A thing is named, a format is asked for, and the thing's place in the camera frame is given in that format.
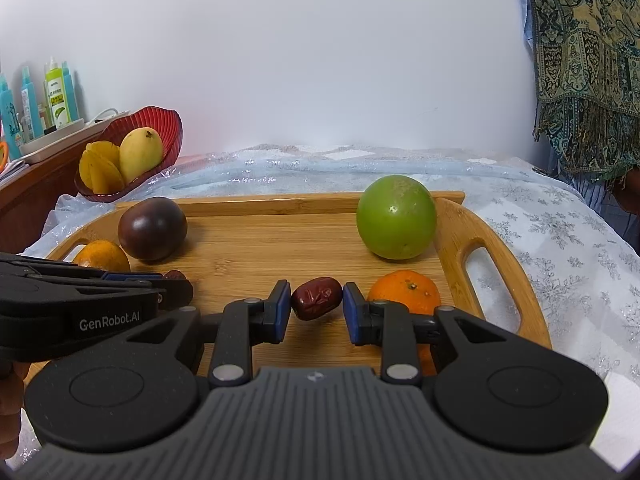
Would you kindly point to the dark purple passion fruit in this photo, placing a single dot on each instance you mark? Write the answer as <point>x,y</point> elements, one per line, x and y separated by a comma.
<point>152,229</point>

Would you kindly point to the white power strip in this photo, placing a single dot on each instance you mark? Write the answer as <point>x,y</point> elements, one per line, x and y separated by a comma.
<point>65,140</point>

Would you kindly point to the yellow mango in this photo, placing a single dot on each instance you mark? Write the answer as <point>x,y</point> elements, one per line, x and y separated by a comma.
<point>140,152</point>

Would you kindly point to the white towel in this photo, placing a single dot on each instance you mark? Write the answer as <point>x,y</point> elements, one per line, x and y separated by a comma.
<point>620,420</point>

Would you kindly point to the green patterned fringed scarf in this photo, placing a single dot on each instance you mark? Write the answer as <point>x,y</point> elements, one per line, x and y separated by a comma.
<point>585,60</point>

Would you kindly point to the person's left hand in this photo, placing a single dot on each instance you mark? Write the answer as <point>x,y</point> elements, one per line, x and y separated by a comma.
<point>11,400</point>

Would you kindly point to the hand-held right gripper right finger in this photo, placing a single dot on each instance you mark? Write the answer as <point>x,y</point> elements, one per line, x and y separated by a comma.
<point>351,316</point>

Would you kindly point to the yellowish orange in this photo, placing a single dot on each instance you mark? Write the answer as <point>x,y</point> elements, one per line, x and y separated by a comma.
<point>102,256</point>

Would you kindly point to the deep orange round orange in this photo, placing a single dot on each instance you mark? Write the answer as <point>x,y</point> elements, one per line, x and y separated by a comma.
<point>405,292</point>

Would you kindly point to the brown wooden cabinet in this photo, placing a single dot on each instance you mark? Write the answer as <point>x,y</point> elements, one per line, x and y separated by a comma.
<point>35,195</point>

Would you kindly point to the red glass bowl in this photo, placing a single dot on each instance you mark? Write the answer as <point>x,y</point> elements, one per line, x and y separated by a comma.
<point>160,125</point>

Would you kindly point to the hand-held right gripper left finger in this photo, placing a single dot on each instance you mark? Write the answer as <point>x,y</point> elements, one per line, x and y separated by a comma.
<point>284,307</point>

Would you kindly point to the green white bottle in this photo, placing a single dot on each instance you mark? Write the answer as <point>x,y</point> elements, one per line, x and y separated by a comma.
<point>57,95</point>

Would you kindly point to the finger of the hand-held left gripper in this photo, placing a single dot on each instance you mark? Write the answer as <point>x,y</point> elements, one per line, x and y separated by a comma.
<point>175,294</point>
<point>130,276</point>

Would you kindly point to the red dried date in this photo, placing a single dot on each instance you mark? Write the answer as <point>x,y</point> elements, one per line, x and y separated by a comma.
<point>315,298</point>
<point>176,276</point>

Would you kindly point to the yellow starfruit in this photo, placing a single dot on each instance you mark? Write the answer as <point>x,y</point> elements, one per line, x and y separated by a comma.
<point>102,167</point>

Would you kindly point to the green round orange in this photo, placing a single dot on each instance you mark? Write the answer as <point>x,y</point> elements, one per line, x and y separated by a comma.
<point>396,217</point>

